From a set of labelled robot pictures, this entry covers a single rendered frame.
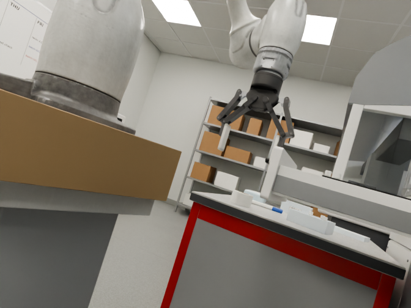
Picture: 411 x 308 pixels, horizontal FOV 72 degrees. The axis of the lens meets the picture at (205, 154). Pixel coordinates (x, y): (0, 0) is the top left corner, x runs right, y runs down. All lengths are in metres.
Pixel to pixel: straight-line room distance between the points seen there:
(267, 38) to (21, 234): 0.64
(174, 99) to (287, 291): 4.98
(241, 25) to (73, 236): 0.68
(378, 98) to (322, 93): 3.60
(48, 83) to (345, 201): 0.55
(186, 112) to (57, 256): 4.97
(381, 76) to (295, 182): 1.14
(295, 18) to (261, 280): 0.69
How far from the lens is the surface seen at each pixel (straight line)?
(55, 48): 0.55
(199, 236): 0.91
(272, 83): 0.72
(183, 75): 5.69
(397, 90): 1.64
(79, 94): 0.52
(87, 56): 0.53
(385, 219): 0.59
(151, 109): 5.73
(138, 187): 0.49
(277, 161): 0.58
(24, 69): 3.90
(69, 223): 0.53
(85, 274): 0.60
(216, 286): 0.91
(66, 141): 0.41
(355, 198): 0.58
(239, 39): 0.88
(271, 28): 0.76
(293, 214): 0.96
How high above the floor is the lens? 0.84
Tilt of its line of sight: 3 degrees up
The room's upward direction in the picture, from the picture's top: 17 degrees clockwise
